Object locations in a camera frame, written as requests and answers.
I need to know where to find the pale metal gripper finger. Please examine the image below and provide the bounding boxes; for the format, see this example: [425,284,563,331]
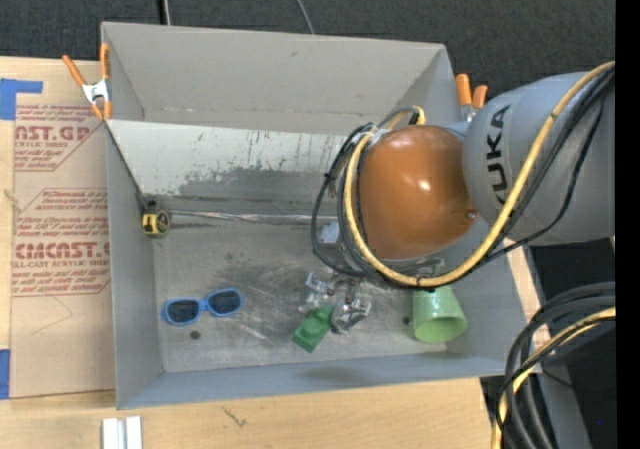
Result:
[330,294,374,336]
[298,271,332,314]

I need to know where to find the green toy block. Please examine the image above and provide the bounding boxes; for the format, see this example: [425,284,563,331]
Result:
[291,303,336,354]

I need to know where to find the grey metal bin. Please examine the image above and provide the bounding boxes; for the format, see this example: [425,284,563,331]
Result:
[99,20,532,411]

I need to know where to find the light green cup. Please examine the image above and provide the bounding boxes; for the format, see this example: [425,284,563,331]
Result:
[410,285,469,345]

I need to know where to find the blue sunglasses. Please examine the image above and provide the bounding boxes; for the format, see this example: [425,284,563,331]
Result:
[160,287,246,327]

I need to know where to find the yellow and black tape measure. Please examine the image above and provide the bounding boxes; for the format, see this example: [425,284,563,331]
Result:
[141,209,172,239]

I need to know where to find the brown cardboard board red print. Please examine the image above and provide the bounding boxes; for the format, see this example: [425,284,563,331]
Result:
[0,55,118,400]

